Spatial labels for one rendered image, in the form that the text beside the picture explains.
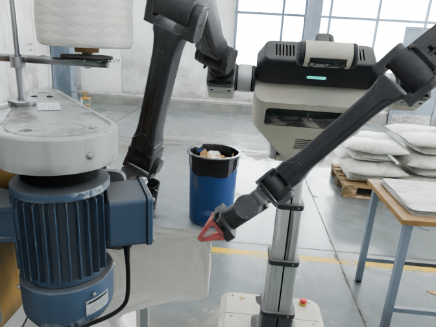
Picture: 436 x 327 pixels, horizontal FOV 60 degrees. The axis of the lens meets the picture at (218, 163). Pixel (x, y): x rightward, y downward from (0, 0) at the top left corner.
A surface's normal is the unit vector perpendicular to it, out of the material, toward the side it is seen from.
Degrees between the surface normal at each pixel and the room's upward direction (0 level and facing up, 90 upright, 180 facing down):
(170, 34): 106
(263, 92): 40
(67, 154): 90
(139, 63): 90
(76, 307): 93
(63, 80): 90
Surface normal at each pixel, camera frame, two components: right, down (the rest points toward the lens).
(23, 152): -0.11, 0.30
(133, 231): 0.33, 0.30
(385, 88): -0.51, 0.19
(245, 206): -0.30, 0.00
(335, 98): 0.00, -0.54
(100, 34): 0.57, 0.32
